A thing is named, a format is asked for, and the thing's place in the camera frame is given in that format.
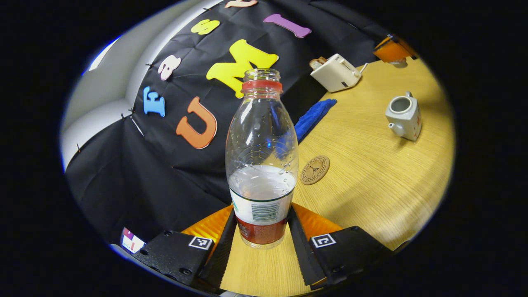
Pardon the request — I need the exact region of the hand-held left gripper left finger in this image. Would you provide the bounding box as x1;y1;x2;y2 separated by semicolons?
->
132;205;238;291

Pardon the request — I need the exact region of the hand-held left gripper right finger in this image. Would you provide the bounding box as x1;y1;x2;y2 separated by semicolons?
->
287;203;392;288

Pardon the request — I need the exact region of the clear plastic water bottle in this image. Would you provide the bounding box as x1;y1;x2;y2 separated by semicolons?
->
225;68;299;250

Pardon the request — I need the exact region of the white ceramic teacup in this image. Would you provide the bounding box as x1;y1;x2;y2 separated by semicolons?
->
385;91;422;142

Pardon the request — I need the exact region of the round wooden coaster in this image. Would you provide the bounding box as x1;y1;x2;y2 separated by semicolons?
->
300;155;331;186

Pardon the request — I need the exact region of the white toaster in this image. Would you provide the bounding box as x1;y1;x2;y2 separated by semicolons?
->
310;53;362;93

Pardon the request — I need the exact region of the blue towel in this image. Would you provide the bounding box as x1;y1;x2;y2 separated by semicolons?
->
293;98;337;143

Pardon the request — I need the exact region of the black backdrop cloth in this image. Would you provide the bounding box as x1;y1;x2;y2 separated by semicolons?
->
65;0;413;248

